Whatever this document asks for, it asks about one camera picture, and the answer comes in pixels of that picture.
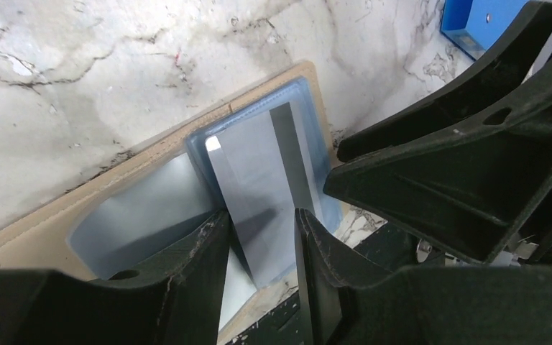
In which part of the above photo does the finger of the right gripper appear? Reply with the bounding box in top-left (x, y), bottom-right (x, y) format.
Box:
top-left (324, 59), bottom-right (552, 263)
top-left (337, 1), bottom-right (552, 162)

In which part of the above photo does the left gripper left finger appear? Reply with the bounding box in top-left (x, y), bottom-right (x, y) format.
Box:
top-left (0, 211), bottom-right (231, 344)

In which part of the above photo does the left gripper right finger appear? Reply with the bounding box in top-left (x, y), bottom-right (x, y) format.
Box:
top-left (294, 208), bottom-right (552, 344)

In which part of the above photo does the silver credit card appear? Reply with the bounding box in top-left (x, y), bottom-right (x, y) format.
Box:
top-left (204, 101), bottom-right (339, 290)

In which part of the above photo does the blue flat board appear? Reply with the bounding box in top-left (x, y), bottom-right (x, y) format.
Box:
top-left (441, 0), bottom-right (527, 60)

